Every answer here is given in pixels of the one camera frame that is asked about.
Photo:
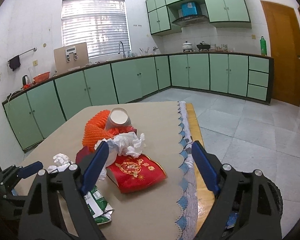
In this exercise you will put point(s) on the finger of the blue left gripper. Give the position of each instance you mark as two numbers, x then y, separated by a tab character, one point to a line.
30	170

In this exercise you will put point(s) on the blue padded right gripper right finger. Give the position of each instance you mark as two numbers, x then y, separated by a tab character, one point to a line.
224	181

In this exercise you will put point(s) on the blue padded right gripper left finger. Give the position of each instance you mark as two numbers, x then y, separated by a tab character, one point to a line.
42	216

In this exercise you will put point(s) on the white tissue small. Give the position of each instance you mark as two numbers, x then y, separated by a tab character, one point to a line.
60	163

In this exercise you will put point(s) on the dark red foam block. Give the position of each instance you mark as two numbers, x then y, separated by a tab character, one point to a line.
84	156

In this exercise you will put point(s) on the green white snack wrapper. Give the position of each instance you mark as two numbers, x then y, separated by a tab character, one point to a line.
98	206

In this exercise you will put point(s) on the orange foam fruit net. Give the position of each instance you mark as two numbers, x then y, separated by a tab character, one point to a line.
95	130

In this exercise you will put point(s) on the red gold printed package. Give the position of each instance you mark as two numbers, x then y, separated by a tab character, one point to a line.
135	174

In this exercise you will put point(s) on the white tissue large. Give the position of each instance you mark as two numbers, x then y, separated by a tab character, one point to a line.
124	144

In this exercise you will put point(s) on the white paper cup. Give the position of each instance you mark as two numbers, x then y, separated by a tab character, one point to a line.
118	117

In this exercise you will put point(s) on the black trash bin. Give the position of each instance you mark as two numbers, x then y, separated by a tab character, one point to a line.
234	214

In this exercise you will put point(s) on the green lower kitchen cabinets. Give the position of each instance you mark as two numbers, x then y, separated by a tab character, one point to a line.
38	111

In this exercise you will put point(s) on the green kitchen cabinets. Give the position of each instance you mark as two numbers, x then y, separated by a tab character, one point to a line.
221	14
38	111

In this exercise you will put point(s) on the chrome kitchen faucet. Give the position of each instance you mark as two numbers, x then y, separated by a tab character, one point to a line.
122	49

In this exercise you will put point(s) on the green upper kitchen cabinets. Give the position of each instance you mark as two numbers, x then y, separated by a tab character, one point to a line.
221	14

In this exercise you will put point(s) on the steel electric kettle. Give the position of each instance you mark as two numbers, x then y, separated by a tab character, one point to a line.
26	80

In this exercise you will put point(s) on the red plastic basin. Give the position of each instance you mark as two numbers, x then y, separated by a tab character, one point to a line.
41	77

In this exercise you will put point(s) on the dark hanging towel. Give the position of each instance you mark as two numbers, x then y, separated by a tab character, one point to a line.
14	63

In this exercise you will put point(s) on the metal towel bar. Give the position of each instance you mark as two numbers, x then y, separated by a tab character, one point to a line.
30	50

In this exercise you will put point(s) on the brown cardboard box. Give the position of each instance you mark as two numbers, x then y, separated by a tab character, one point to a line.
71	57

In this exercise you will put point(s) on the window with white blinds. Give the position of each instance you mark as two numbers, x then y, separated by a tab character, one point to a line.
102	24

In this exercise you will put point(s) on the green bottle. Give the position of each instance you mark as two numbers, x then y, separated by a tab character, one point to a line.
263	46

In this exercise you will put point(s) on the wooden door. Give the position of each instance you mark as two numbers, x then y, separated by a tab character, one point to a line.
283	23

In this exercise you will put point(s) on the black wok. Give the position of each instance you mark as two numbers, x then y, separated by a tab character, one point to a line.
202	46

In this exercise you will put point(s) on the white cooking pot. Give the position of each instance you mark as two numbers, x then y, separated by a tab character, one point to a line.
187	47

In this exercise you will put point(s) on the range hood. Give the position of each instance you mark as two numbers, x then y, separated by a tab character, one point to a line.
190	20

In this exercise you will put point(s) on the blue box on hood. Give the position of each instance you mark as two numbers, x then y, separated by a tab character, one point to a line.
190	9

